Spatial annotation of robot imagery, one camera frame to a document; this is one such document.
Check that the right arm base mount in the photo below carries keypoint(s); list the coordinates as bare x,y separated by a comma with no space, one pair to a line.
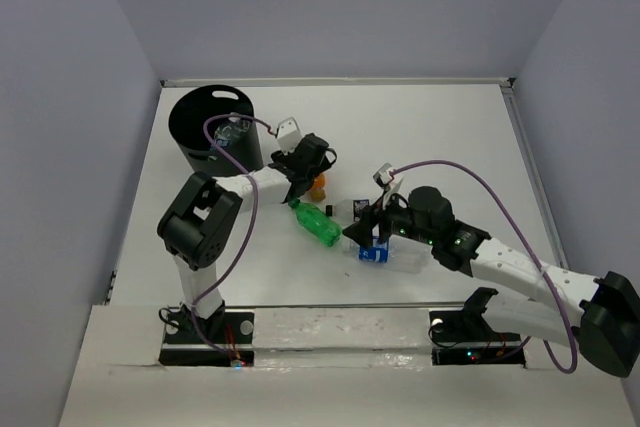
459,339

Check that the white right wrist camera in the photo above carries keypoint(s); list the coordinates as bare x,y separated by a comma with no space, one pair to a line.
389,181

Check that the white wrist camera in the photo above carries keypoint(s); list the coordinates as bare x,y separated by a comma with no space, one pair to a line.
288,135
389,181

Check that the clear crushed label-less bottle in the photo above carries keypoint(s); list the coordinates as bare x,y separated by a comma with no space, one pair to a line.
233,128

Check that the green plastic bottle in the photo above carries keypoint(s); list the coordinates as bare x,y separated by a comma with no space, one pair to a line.
316,222

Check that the clear bottle blue-green label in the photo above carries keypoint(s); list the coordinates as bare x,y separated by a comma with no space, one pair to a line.
221,143

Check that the clear bottle blue label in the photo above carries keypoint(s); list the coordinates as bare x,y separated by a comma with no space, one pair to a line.
399,256

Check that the orange juice bottle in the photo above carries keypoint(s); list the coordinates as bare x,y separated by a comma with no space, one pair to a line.
317,192

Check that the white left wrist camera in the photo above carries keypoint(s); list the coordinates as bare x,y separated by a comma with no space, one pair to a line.
288,135

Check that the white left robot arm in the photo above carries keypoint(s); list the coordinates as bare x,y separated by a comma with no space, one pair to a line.
196,227

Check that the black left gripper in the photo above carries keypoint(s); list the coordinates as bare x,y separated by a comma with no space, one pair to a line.
278,158

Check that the clear bottle black label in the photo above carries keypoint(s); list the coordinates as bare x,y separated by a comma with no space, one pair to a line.
346,211

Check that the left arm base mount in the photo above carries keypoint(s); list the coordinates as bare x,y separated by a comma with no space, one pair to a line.
225,340

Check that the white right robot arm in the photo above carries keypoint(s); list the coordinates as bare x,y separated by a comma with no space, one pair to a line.
596,316

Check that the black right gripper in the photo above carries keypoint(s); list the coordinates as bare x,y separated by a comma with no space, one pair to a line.
372,215

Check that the black plastic bin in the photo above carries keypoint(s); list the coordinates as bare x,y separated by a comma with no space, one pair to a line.
193,120

